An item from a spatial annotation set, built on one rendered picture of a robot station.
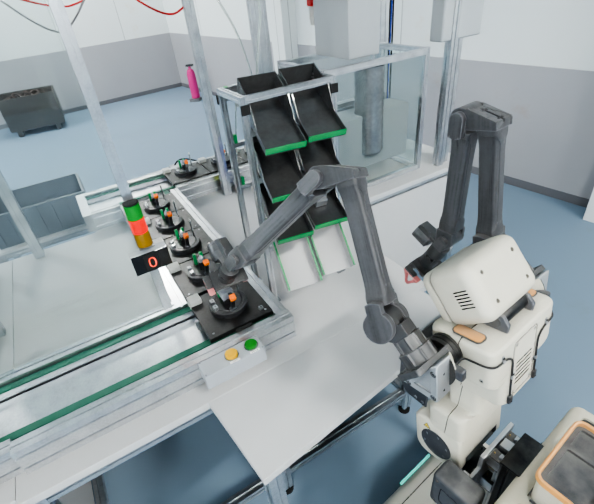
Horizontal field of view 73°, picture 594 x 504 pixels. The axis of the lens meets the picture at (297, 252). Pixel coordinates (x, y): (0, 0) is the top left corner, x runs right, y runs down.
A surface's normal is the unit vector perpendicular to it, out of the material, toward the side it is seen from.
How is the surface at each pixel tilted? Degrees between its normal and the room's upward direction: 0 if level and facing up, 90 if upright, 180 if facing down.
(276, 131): 25
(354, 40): 90
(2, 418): 0
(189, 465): 0
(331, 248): 45
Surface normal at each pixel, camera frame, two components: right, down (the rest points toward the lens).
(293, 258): 0.19, -0.22
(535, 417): -0.09, -0.82
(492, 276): 0.39, -0.26
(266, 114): 0.07, -0.53
